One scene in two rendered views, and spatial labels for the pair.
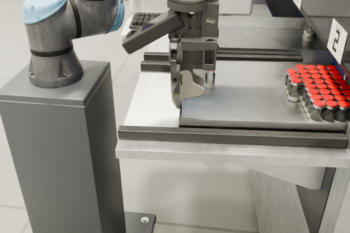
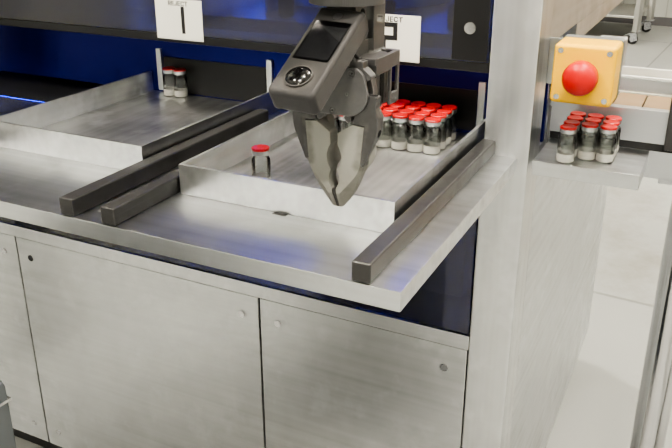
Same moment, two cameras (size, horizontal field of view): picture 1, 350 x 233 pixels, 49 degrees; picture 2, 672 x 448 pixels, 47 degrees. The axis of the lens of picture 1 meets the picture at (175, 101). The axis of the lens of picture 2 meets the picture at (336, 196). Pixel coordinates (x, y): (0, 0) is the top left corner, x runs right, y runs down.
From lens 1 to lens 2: 0.76 m
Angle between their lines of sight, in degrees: 60
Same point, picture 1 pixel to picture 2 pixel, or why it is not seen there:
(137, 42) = (329, 83)
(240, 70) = (245, 151)
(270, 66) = (273, 128)
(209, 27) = (379, 31)
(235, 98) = not seen: hidden behind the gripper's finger
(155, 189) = not seen: outside the picture
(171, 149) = (430, 247)
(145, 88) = (197, 234)
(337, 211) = (514, 241)
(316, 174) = not seen: hidden behind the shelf
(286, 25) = (126, 95)
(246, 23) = (70, 110)
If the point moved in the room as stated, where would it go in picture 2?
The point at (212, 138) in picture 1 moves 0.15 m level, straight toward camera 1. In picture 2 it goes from (435, 207) to (581, 236)
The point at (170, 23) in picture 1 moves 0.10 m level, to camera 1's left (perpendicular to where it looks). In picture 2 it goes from (360, 32) to (315, 52)
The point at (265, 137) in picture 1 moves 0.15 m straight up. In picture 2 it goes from (462, 174) to (471, 42)
